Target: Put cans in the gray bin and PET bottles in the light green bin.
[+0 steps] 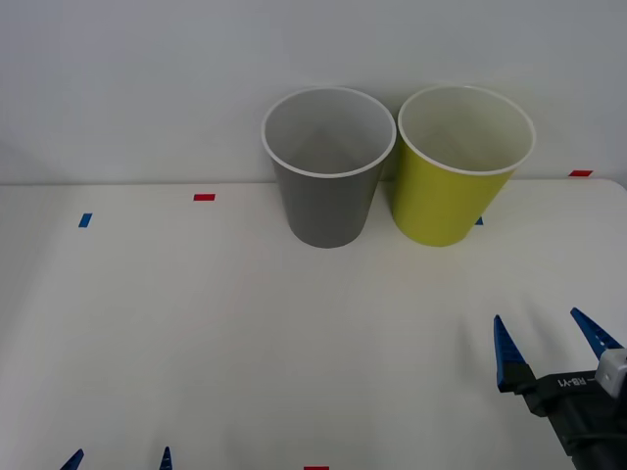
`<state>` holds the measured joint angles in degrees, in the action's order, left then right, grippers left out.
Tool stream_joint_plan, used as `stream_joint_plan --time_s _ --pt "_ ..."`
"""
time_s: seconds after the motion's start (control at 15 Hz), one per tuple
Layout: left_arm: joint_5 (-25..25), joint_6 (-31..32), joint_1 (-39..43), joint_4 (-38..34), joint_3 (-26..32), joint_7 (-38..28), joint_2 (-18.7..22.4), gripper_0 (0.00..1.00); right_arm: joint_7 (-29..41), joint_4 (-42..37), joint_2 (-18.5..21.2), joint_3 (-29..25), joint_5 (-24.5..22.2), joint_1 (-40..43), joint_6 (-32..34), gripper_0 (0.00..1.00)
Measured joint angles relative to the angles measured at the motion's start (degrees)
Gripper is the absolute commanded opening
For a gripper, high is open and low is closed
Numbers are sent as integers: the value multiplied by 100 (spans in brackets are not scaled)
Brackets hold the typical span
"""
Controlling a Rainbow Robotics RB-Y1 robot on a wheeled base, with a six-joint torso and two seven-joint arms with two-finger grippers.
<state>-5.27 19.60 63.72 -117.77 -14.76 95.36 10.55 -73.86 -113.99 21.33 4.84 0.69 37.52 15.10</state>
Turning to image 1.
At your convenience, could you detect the grey plastic waste bin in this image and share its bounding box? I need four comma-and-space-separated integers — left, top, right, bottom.
260, 85, 398, 250

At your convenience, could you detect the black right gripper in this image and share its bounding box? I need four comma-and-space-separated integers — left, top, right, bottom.
493, 306, 627, 445

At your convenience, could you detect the yellow-green plastic waste bin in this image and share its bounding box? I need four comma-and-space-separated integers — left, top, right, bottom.
390, 84, 537, 248

